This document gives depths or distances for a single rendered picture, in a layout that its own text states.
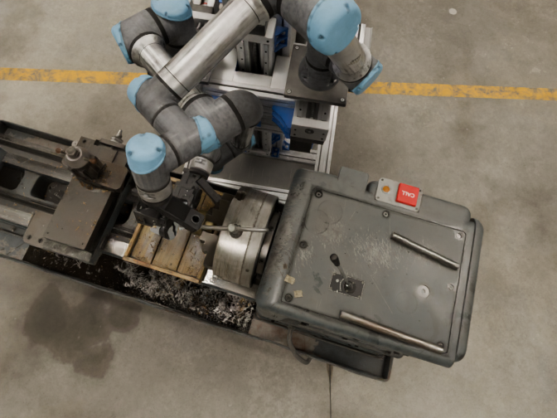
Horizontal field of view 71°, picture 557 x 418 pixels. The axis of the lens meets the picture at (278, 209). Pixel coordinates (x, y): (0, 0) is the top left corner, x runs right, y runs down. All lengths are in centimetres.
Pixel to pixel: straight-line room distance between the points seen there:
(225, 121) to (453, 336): 84
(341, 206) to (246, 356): 138
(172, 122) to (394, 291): 73
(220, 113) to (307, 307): 58
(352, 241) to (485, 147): 200
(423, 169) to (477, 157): 38
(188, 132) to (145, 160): 12
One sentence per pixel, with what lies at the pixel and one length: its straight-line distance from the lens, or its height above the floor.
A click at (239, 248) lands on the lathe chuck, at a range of 115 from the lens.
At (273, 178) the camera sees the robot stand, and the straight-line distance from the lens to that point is 231.
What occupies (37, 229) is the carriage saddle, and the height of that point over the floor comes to 90.
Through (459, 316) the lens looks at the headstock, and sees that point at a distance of 121.
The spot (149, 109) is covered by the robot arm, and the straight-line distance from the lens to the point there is 91.
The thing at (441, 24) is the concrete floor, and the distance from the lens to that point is 350.
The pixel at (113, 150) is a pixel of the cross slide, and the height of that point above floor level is 97.
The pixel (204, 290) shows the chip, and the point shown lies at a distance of 182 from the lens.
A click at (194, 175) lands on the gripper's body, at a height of 109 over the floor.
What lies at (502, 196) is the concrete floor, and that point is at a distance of 293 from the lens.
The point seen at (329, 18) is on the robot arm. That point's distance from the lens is 86.
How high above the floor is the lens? 235
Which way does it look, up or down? 72 degrees down
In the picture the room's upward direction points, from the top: 6 degrees clockwise
